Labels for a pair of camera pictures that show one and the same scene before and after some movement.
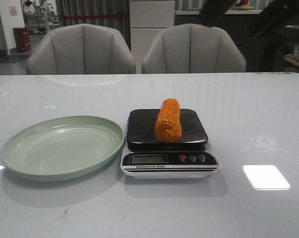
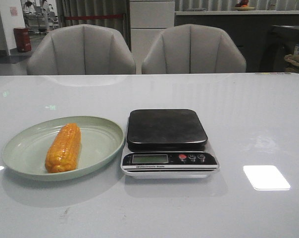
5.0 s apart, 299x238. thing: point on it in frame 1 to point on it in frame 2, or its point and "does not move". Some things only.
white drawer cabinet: (148, 19) does not move
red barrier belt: (92, 16) does not move
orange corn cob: (168, 126) to (64, 151)
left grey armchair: (79, 49) does not move
